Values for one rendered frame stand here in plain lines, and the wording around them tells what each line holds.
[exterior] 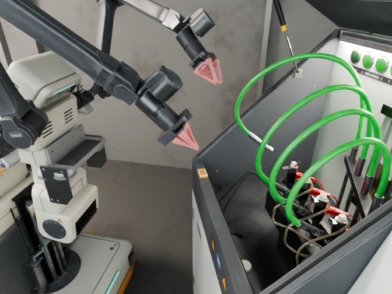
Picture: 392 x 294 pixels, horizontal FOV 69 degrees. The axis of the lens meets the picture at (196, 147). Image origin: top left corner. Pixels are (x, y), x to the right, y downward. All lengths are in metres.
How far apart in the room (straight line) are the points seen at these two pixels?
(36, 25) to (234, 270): 0.73
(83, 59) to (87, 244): 1.33
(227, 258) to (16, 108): 0.68
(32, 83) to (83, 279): 1.06
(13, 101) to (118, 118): 2.07
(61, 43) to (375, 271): 0.80
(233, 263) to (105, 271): 1.01
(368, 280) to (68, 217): 1.00
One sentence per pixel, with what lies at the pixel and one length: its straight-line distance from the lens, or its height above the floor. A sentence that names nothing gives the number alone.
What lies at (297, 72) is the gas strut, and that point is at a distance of 1.17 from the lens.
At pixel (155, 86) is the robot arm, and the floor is 1.37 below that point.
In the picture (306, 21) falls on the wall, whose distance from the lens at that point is 2.38.
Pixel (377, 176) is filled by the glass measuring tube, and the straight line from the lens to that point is 1.04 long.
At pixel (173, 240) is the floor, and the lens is 2.17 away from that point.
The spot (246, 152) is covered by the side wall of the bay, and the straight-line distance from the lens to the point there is 1.22.
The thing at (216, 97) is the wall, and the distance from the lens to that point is 2.51.
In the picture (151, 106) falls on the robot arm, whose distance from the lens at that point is 0.72.
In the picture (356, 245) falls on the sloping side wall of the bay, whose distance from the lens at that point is 0.66.
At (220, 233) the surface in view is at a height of 0.95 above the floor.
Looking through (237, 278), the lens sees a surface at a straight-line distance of 0.79.
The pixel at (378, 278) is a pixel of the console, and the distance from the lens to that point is 0.71.
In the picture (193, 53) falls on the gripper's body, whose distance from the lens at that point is 0.96.
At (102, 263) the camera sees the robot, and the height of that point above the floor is 0.28.
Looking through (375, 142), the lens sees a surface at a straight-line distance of 0.67.
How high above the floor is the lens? 1.57
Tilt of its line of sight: 29 degrees down
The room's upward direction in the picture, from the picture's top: straight up
